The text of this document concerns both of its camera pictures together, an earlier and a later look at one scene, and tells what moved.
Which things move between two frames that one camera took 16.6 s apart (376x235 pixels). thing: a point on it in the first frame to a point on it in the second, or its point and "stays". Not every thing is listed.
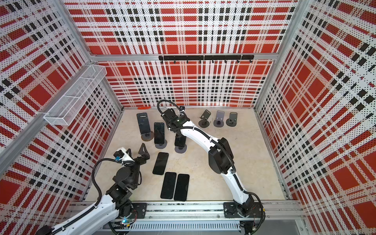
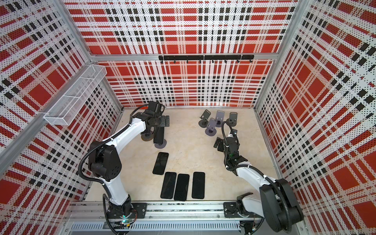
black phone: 181,187 stays
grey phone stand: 232,121 stays
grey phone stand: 180,150 to 210,130
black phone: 180,140 to 198,185
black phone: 160,164 stays
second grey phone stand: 161,146 stays
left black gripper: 145,155 to 162,123
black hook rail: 212,58 stays
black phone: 168,185 stays
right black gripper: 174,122 to 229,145
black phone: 159,132 stays
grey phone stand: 204,123 stays
